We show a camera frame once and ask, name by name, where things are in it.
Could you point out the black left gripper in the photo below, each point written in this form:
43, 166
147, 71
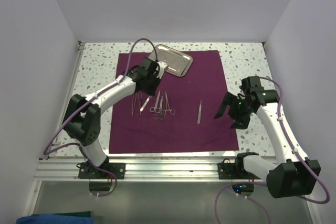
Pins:
151, 92

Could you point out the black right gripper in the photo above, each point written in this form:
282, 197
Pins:
240, 122

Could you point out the steel tweezers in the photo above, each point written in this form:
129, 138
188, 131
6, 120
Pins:
134, 101
140, 103

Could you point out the steel instrument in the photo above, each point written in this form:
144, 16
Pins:
145, 104

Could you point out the steel clamp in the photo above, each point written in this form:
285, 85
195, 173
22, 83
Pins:
154, 108

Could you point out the stainless steel instrument tray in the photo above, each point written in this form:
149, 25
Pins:
178, 62

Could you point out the steel scalpel handle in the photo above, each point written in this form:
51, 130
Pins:
199, 112

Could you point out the steel scissors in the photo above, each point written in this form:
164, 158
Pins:
159, 115

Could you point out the steel forceps with ring handles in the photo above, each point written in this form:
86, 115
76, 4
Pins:
167, 106

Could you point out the purple surgical cloth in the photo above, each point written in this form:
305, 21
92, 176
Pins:
205, 80

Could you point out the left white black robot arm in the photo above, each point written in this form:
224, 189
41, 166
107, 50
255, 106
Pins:
82, 121

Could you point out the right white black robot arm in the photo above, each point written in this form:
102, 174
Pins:
294, 173

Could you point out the green cloth piece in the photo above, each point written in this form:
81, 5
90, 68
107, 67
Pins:
85, 214

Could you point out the blue cloth bundle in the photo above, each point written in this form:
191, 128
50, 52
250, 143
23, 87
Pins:
57, 219

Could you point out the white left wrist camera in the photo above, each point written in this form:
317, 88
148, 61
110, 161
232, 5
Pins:
163, 66

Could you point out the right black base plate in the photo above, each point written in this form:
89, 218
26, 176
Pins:
227, 170

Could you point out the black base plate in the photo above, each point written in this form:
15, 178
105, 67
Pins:
105, 171
227, 170

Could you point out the aluminium left side rail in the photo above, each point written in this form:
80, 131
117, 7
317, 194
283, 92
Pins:
73, 74

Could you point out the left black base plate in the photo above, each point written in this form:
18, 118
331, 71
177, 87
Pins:
105, 171

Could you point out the aluminium front rail frame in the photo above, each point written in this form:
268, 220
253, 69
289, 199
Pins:
159, 190

